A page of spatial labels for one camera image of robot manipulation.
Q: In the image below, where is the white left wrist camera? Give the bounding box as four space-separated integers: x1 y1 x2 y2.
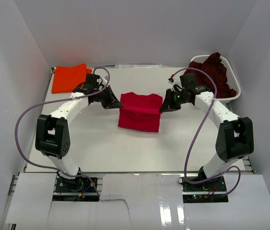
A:
102 75 109 85

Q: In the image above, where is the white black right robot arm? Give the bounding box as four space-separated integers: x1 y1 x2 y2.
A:
159 73 254 191

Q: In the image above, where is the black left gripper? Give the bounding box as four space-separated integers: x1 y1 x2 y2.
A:
94 85 123 110

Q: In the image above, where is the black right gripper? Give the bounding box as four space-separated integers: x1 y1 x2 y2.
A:
159 89 189 113

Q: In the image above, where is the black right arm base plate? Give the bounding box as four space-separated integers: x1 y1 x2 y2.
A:
177 176 229 204

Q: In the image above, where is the dark maroon t shirt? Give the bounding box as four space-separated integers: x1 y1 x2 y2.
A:
185 52 237 98

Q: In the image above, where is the orange folded t shirt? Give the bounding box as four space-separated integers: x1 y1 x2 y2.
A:
51 63 92 94

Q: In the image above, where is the bright red t shirt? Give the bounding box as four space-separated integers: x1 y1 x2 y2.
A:
118 92 163 133

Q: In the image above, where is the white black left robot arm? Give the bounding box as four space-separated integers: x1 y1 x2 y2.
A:
35 73 123 191

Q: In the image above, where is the white plastic laundry basket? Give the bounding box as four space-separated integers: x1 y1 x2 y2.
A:
191 55 241 104

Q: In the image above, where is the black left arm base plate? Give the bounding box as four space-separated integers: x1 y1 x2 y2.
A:
52 177 99 202

